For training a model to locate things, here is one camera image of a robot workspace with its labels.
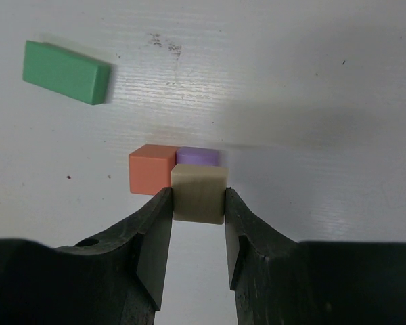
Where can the orange wood cube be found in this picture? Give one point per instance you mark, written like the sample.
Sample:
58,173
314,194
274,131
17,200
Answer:
150,168

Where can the purple wood cube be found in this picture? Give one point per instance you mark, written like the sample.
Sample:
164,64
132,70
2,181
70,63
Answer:
197,156

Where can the beige wood block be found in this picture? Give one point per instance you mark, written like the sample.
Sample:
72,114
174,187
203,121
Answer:
199,193

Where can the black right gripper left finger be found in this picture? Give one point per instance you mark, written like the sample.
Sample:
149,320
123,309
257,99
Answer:
113,277

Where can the green rectangular wood block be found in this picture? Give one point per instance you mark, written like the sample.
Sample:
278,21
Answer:
66,72

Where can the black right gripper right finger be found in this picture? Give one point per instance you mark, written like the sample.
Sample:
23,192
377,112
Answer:
279,281

